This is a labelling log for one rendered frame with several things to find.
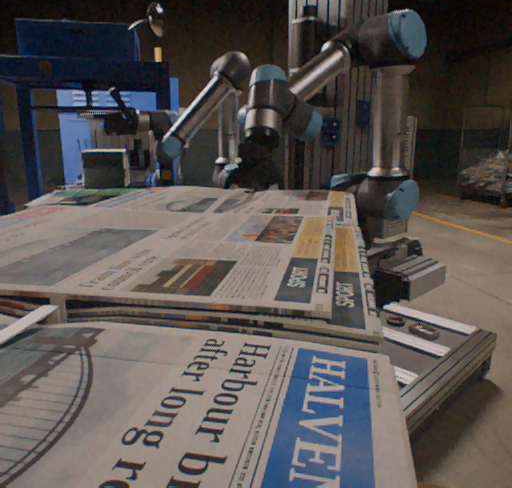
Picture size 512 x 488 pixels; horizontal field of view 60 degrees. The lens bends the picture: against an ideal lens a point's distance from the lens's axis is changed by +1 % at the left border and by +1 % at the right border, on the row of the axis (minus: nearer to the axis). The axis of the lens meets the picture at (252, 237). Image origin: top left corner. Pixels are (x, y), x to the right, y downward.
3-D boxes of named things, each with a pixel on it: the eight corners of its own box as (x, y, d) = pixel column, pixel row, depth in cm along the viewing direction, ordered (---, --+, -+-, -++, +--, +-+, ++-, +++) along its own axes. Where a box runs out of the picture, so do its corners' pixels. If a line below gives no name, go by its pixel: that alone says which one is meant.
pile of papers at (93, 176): (126, 187, 318) (124, 150, 313) (82, 188, 313) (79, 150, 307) (130, 182, 355) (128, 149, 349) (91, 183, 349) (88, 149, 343)
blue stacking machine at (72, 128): (193, 242, 497) (187, 44, 452) (70, 247, 474) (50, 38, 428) (187, 218, 642) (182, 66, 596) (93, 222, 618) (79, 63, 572)
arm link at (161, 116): (179, 133, 169) (178, 109, 167) (150, 132, 166) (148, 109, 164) (176, 133, 176) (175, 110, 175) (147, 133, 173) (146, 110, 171)
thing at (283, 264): (336, 223, 50) (336, 213, 50) (330, 325, 23) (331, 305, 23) (46, 213, 57) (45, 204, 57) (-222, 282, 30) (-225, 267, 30)
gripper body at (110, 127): (103, 135, 161) (138, 135, 165) (101, 110, 158) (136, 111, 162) (103, 132, 168) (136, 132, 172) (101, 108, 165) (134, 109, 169)
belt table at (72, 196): (148, 218, 254) (147, 201, 252) (25, 222, 242) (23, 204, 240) (152, 201, 321) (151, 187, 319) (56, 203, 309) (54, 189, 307)
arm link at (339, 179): (345, 210, 147) (347, 169, 144) (380, 216, 137) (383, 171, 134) (320, 214, 140) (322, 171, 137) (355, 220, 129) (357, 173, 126)
